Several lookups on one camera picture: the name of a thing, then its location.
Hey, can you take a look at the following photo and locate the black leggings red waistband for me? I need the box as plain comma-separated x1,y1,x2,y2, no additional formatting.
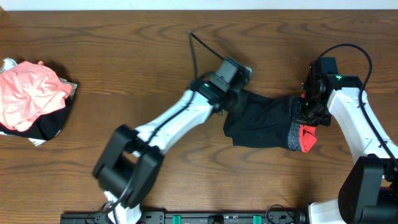
223,90,317,152

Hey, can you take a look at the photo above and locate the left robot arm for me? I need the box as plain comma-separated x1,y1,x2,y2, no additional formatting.
93,58,252,223

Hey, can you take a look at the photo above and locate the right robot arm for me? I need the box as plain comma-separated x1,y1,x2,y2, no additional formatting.
292,57,397,224

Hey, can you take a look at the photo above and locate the black folded garment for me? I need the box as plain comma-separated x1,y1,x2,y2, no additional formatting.
1,78,78,146

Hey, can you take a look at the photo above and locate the pink crumpled garment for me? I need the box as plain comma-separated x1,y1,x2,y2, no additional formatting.
1,61,73,132

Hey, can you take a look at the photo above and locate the left black cable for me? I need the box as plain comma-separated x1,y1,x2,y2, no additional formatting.
99,30,226,224

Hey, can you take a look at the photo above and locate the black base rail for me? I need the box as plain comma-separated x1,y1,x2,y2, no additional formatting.
60,209,309,224

